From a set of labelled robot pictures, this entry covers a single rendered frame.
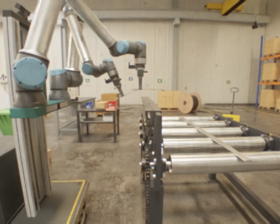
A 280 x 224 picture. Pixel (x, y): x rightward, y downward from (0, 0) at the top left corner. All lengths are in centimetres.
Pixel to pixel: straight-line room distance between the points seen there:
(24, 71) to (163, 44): 1128
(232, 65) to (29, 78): 1301
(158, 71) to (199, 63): 290
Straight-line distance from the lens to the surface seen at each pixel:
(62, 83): 154
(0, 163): 145
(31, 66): 92
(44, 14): 102
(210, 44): 1285
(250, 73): 1408
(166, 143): 120
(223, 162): 102
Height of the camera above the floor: 130
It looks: 9 degrees down
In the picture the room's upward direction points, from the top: straight up
